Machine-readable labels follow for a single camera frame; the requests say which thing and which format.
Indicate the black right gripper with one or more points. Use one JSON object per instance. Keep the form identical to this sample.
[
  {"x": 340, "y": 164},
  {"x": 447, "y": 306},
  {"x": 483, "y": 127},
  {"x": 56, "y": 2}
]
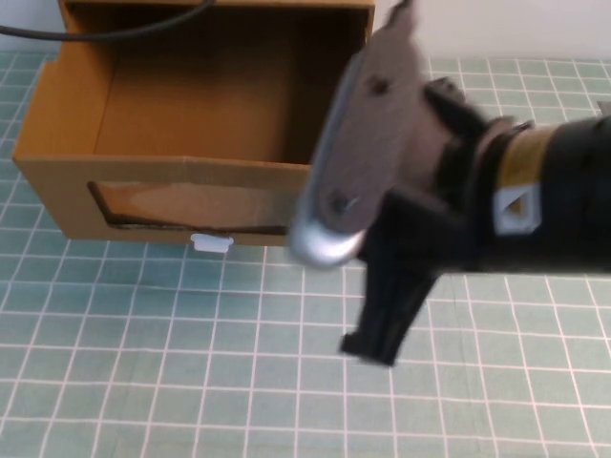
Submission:
[{"x": 444, "y": 224}]

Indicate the brown cardboard shoe box drawer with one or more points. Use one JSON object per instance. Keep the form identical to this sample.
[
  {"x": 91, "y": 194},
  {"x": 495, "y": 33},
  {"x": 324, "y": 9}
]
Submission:
[{"x": 57, "y": 200}]

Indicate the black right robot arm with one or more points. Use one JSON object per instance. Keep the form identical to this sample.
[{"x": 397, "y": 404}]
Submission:
[{"x": 573, "y": 191}]

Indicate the brown cardboard shoe box sleeve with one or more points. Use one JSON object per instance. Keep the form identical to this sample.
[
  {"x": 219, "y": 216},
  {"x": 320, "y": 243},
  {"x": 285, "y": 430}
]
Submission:
[{"x": 371, "y": 14}]

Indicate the green white grid tablecloth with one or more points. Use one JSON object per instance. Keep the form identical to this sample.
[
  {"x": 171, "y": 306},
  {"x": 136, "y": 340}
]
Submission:
[{"x": 191, "y": 372}]

